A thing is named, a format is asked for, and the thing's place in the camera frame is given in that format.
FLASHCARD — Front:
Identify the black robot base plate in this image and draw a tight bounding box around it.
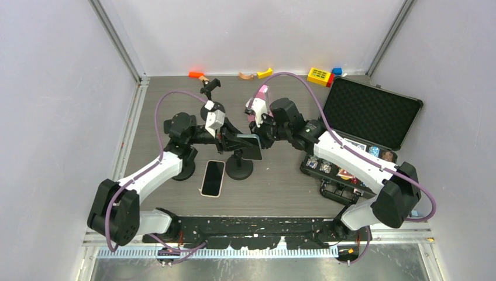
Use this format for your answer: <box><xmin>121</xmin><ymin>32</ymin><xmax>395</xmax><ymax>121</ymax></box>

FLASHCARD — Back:
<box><xmin>142</xmin><ymin>215</ymin><xmax>373</xmax><ymax>251</ymax></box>

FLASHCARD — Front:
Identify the smartphone with clear case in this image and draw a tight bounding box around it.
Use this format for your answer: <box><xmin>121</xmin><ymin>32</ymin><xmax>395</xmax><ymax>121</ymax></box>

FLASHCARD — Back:
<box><xmin>237</xmin><ymin>134</ymin><xmax>263</xmax><ymax>160</ymax></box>

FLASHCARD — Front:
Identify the smartphone with cream case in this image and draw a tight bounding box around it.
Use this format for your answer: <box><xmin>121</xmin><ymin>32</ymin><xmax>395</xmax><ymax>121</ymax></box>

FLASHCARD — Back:
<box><xmin>200</xmin><ymin>160</ymin><xmax>225</xmax><ymax>198</ymax></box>

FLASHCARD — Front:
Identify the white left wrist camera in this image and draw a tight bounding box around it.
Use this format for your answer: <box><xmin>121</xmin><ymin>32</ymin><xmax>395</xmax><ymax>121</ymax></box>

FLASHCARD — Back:
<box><xmin>204</xmin><ymin>101</ymin><xmax>225</xmax><ymax>137</ymax></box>

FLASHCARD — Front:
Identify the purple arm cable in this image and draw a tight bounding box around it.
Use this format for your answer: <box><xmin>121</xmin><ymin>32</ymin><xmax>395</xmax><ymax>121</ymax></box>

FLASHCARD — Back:
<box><xmin>247</xmin><ymin>72</ymin><xmax>438</xmax><ymax>266</ymax></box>
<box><xmin>105</xmin><ymin>91</ymin><xmax>214</xmax><ymax>265</ymax></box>

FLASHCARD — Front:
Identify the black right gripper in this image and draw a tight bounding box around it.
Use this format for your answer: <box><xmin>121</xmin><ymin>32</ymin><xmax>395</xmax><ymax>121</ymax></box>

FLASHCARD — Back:
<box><xmin>250</xmin><ymin>112</ymin><xmax>291</xmax><ymax>149</ymax></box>

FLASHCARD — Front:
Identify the black phone stand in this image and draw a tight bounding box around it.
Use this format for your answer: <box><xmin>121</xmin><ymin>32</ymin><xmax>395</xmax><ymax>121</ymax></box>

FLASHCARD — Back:
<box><xmin>172</xmin><ymin>153</ymin><xmax>196</xmax><ymax>181</ymax></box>
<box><xmin>200</xmin><ymin>78</ymin><xmax>225</xmax><ymax>121</ymax></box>
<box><xmin>225</xmin><ymin>150</ymin><xmax>253</xmax><ymax>180</ymax></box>

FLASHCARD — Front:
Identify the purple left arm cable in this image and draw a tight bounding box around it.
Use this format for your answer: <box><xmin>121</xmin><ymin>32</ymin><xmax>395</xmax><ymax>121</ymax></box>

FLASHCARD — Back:
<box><xmin>105</xmin><ymin>91</ymin><xmax>214</xmax><ymax>265</ymax></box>

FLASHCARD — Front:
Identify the pink wedge stand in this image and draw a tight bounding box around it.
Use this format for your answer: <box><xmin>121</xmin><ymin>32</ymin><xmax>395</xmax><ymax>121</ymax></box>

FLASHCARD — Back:
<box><xmin>255</xmin><ymin>85</ymin><xmax>270</xmax><ymax>109</ymax></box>

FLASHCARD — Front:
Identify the orange wooden block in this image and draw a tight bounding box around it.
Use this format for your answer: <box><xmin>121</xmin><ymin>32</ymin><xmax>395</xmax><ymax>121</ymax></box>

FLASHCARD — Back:
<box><xmin>188</xmin><ymin>71</ymin><xmax>204</xmax><ymax>78</ymax></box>

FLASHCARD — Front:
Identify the black foam-lined case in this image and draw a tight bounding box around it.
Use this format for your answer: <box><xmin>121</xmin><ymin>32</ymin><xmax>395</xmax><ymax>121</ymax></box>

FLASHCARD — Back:
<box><xmin>300</xmin><ymin>77</ymin><xmax>423</xmax><ymax>205</ymax></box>

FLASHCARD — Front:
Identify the red toy brick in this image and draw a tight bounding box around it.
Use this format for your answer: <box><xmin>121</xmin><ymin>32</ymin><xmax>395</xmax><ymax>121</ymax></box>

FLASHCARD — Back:
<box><xmin>326</xmin><ymin>73</ymin><xmax>335</xmax><ymax>88</ymax></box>

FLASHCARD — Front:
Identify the yellow arch block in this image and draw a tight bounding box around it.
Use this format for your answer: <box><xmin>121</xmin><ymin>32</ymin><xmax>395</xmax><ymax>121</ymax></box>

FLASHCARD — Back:
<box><xmin>256</xmin><ymin>67</ymin><xmax>273</xmax><ymax>79</ymax></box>

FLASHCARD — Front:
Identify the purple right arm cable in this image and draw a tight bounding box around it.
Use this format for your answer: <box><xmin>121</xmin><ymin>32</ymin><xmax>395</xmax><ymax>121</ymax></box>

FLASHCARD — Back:
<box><xmin>247</xmin><ymin>72</ymin><xmax>438</xmax><ymax>266</ymax></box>

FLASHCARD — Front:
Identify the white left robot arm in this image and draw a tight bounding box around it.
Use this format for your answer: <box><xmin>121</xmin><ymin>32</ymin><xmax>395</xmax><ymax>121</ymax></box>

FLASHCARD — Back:
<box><xmin>87</xmin><ymin>110</ymin><xmax>261</xmax><ymax>250</ymax></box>

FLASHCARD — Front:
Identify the red triangle game piece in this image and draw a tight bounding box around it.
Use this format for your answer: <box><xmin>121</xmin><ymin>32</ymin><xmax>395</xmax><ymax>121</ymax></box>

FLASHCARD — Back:
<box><xmin>337</xmin><ymin>167</ymin><xmax>354</xmax><ymax>180</ymax></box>

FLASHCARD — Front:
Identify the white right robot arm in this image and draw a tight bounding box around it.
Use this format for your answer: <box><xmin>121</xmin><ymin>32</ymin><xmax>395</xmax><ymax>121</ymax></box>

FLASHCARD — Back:
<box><xmin>289</xmin><ymin>122</ymin><xmax>422</xmax><ymax>240</ymax></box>

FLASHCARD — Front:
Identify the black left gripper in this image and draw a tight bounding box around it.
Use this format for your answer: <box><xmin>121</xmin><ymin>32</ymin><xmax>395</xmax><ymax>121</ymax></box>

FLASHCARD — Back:
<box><xmin>187</xmin><ymin>118</ymin><xmax>252</xmax><ymax>155</ymax></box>

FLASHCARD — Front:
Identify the tan arch block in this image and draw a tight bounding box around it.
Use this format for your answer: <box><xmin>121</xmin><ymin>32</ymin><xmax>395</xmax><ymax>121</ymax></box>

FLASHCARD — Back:
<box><xmin>238</xmin><ymin>72</ymin><xmax>254</xmax><ymax>81</ymax></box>

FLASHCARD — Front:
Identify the blue toy brick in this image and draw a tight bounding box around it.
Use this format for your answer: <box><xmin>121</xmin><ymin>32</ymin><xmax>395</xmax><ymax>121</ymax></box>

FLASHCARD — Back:
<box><xmin>332</xmin><ymin>67</ymin><xmax>343</xmax><ymax>76</ymax></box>

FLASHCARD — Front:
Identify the yellow toy brick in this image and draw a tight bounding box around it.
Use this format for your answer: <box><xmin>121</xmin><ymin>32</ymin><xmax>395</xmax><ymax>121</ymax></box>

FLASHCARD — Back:
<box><xmin>307</xmin><ymin>67</ymin><xmax>332</xmax><ymax>87</ymax></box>

